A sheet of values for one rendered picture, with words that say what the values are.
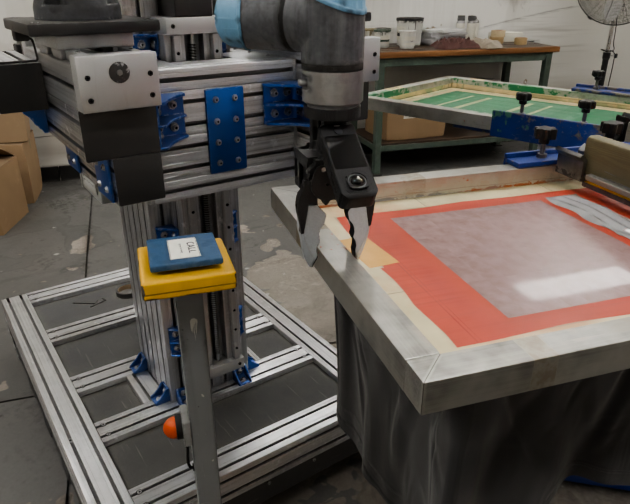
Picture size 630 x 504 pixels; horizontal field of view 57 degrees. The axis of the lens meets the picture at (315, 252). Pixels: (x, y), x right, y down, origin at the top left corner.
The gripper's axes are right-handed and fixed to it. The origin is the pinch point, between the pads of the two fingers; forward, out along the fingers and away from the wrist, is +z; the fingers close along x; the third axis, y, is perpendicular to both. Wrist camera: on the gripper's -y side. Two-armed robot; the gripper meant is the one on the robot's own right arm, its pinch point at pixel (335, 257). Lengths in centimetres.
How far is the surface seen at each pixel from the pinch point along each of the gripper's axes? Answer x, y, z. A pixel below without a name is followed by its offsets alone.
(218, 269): 14.9, 6.9, 2.9
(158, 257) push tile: 22.7, 9.8, 1.2
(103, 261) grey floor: 46, 227, 99
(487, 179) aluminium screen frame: -39.9, 25.4, 0.6
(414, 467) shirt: -9.1, -10.4, 30.5
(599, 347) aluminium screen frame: -17.7, -29.2, -0.8
